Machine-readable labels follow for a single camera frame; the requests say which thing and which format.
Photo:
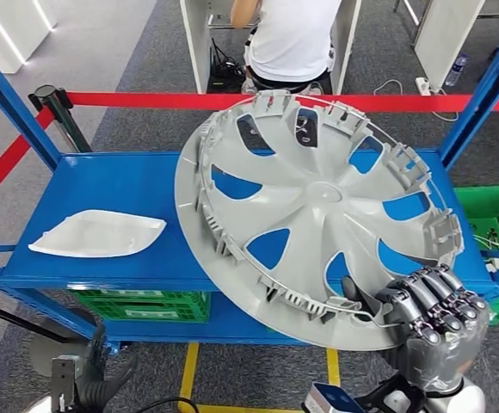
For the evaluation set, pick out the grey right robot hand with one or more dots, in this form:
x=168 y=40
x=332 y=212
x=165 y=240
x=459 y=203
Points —
x=438 y=353

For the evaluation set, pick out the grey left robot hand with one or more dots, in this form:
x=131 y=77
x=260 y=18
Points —
x=97 y=382

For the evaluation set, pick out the silver plastic wheel cover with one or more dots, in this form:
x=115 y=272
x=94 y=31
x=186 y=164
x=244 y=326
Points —
x=318 y=194

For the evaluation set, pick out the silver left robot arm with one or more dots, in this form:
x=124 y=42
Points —
x=39 y=406

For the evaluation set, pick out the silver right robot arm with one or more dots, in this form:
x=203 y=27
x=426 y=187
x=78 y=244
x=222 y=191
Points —
x=469 y=402

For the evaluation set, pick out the white plastic trim part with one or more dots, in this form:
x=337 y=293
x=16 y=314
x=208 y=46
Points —
x=99 y=234

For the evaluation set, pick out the blue metal shelf rack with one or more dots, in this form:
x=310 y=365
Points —
x=125 y=199

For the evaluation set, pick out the black stanchion with base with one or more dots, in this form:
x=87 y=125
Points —
x=56 y=356

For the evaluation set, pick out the green open plastic crate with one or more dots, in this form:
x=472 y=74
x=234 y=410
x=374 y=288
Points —
x=481 y=205

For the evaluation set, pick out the clear water bottle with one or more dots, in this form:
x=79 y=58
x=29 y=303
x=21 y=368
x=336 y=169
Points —
x=456 y=69

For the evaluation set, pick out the long red barrier belt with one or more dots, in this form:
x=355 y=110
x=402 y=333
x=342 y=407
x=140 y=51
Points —
x=146 y=101

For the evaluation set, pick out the white desk panel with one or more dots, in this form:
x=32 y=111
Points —
x=443 y=34

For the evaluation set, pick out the black stool chrome base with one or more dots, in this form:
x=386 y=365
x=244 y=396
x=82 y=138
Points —
x=288 y=86

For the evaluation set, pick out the white desk with panels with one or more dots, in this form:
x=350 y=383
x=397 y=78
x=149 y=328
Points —
x=193 y=40

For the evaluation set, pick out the person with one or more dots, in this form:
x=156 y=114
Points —
x=292 y=34

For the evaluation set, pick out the white display plinth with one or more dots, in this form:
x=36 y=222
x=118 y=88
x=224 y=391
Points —
x=4 y=28

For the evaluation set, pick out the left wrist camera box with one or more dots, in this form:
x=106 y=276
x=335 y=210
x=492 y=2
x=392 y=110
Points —
x=63 y=382

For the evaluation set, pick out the dark stanchion post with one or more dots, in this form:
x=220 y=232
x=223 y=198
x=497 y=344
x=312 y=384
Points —
x=66 y=122

